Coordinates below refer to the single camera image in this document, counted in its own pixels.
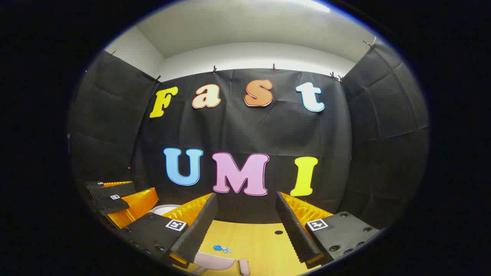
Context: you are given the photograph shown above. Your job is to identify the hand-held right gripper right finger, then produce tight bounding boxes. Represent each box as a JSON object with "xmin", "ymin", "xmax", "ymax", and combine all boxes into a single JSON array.
[{"xmin": 275, "ymin": 191, "xmax": 381, "ymax": 269}]

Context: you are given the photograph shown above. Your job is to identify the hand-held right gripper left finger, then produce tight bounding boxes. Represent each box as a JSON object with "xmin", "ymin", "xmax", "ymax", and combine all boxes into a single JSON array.
[{"xmin": 121, "ymin": 192, "xmax": 219, "ymax": 269}]

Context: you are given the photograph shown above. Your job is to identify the white garbage bin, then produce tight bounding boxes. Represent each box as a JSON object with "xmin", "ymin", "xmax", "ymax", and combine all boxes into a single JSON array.
[{"xmin": 149, "ymin": 205, "xmax": 181, "ymax": 216}]

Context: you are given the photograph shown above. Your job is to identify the pale purple dustpan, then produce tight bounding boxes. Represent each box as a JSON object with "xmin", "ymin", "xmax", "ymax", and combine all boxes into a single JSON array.
[{"xmin": 193, "ymin": 251, "xmax": 237, "ymax": 275}]

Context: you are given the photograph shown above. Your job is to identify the black backdrop cloth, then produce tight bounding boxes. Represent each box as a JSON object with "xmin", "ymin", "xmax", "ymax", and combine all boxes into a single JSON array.
[{"xmin": 68, "ymin": 36, "xmax": 429, "ymax": 230}]

